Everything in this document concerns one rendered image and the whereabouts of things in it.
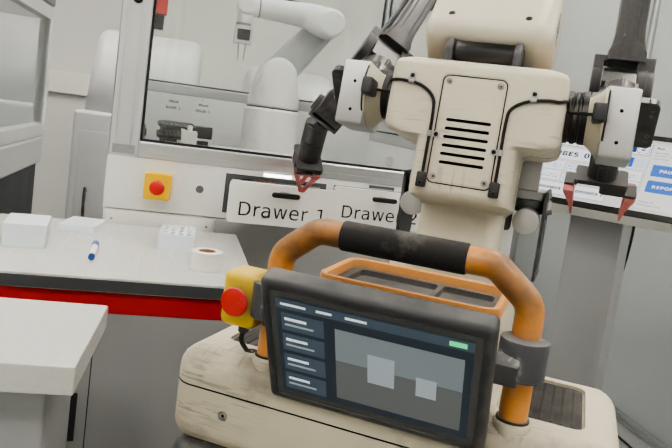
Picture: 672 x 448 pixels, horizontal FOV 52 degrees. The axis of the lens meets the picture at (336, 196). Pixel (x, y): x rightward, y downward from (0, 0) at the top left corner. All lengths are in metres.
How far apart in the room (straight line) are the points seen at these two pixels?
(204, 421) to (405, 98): 0.57
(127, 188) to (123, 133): 0.15
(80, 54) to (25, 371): 4.41
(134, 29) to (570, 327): 1.56
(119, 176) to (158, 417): 0.74
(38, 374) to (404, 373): 0.48
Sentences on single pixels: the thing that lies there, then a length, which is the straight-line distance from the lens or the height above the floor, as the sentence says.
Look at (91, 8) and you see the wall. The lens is 5.31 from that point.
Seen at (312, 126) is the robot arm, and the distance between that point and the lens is 1.65.
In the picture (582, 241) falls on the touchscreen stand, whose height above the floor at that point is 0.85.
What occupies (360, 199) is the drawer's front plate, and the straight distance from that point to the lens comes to 2.03.
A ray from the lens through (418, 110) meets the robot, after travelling 1.11.
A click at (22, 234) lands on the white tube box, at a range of 1.62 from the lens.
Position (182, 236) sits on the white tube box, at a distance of 1.69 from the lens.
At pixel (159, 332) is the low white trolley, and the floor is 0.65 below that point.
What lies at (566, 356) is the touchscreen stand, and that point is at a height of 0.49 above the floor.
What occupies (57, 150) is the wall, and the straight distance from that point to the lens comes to 5.33.
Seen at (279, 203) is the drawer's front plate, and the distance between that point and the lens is 1.84.
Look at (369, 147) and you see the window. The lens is 2.06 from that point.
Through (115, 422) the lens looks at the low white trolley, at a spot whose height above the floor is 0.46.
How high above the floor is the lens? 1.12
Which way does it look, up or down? 6 degrees down
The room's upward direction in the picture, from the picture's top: 8 degrees clockwise
